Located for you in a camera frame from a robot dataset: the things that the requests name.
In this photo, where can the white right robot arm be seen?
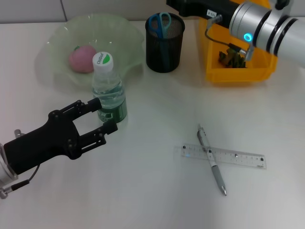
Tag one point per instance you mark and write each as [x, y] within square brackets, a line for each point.
[286, 35]

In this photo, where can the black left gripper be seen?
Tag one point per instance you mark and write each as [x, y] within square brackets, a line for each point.
[43, 145]

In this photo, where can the pink toy peach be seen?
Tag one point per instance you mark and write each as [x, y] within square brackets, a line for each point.
[81, 60]

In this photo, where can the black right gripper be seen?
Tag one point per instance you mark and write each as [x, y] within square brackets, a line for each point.
[202, 8]

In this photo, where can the green glass fruit plate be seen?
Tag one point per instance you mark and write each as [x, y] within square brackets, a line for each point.
[119, 38]

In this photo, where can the black mesh pen holder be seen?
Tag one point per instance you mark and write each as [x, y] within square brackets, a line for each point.
[164, 57]

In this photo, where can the grey white ballpoint pen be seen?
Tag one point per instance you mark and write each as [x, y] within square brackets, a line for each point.
[216, 171]

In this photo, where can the clear plastic ruler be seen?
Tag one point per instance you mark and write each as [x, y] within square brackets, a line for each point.
[238, 158]

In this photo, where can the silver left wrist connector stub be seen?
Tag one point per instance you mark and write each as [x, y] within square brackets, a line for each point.
[19, 133]

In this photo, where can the clear water bottle green label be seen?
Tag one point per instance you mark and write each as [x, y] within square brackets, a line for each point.
[107, 83]

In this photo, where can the yellow plastic bin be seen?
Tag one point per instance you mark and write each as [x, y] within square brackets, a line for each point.
[238, 74]

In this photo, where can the blue scissors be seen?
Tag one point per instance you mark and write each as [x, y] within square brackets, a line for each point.
[159, 28]

